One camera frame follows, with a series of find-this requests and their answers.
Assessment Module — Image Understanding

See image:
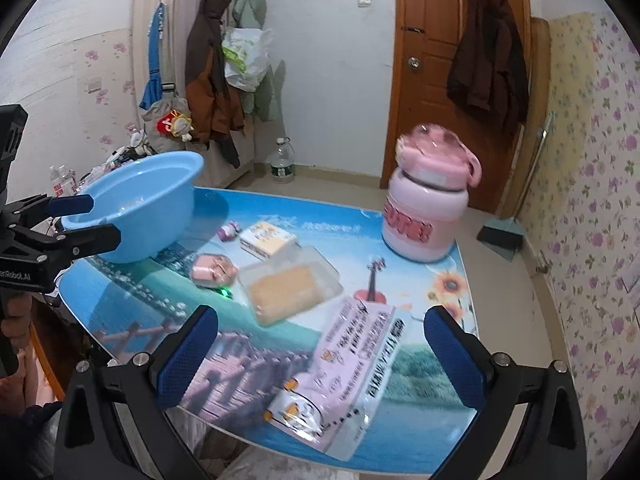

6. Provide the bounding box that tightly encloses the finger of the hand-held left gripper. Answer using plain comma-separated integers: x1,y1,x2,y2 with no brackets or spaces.
0,194,95,227
10,223,122,263

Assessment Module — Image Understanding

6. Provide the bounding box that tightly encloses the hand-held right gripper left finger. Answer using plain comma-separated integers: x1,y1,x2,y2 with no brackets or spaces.
52,304,221,480

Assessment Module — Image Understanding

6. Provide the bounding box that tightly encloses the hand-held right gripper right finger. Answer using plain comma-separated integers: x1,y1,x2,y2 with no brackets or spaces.
424,304,586,480

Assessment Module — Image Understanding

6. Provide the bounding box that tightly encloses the light blue plastic basin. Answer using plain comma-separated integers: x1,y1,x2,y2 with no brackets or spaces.
60,151,206,264

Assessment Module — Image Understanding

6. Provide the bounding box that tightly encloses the pink earbud case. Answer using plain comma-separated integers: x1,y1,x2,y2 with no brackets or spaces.
190,254,240,288

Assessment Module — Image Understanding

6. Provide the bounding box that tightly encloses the pink printed packet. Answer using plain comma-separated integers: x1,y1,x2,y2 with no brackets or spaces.
263,296,406,461

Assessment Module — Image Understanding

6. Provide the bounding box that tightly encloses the clear plastic food container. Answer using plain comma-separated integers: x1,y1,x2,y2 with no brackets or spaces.
237,246,345,328

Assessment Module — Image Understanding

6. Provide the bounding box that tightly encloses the yellow white small box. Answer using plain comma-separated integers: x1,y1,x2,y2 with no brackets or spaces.
238,221,297,261

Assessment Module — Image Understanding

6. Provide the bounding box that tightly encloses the person's left hand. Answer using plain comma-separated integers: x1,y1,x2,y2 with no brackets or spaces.
0,294,35,356

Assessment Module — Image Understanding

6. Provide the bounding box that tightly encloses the grey cloth bag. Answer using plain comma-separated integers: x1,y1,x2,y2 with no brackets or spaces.
141,82,188,153

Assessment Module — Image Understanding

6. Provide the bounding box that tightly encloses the red yellow plush toy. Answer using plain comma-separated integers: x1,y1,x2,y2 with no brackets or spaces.
156,110,195,142

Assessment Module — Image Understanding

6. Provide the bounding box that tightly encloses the pink water jug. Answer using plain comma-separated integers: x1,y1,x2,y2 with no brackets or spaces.
381,122,483,263

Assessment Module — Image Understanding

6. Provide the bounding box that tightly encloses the blue hanging umbrella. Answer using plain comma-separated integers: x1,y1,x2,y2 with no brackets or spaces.
139,2,168,111

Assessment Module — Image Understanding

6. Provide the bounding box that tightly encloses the brown hanging jacket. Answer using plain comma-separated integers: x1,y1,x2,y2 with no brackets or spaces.
185,0,246,170

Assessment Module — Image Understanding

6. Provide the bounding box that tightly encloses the large clear water bottle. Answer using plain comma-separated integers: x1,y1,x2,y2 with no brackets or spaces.
270,137,296,184

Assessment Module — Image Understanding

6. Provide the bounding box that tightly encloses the pale wardrobe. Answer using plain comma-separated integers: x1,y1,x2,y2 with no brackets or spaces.
131,0,261,186

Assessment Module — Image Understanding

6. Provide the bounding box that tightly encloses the white plastic bag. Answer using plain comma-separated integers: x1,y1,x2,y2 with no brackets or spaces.
221,26,273,92

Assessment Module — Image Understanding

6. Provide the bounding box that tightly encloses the pale green hanging garment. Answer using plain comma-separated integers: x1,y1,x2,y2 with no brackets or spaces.
231,0,281,122

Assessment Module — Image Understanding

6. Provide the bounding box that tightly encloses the brown wooden door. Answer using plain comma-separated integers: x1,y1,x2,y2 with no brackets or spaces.
386,0,533,213

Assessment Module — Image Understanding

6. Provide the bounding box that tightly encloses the tan wooden board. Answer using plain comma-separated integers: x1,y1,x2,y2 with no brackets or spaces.
529,17,552,161

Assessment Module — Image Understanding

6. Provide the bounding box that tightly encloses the dark brown hanging coat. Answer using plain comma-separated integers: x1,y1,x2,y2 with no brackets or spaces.
446,0,530,136

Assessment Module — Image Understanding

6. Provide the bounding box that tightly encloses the grey dustpan with handle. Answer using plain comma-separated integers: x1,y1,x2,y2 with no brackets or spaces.
476,112,555,261

